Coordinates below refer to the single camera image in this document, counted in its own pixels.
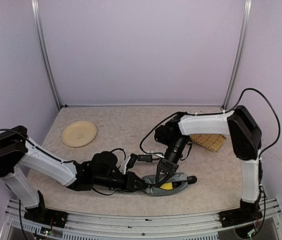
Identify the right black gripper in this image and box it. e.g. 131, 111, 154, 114
155, 135, 188, 188

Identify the yellow sponge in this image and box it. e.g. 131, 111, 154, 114
160, 182, 173, 191

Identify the grey zip pouch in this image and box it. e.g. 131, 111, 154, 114
142, 172, 197, 197

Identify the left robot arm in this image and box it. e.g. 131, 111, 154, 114
0, 125, 149, 223

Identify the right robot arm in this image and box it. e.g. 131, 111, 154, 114
144, 102, 279, 222

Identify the woven bamboo tray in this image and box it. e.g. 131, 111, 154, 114
190, 134, 227, 152

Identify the beige round plate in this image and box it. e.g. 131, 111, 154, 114
61, 121, 97, 148

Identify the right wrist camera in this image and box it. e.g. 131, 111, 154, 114
137, 154, 164, 163

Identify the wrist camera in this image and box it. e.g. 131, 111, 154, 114
119, 153, 138, 175
137, 154, 164, 163

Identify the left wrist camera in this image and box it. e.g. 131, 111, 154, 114
119, 153, 138, 175

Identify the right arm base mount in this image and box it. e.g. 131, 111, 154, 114
219, 200, 263, 228

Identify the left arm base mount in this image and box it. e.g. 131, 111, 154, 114
24, 190, 68, 229

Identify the aluminium front rail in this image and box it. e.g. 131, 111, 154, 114
0, 198, 282, 240

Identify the right aluminium frame post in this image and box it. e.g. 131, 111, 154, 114
222, 0, 253, 110

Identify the aluminium frame post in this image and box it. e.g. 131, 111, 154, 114
31, 0, 62, 111
222, 0, 253, 110

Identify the left aluminium frame post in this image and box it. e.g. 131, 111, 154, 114
31, 0, 62, 111

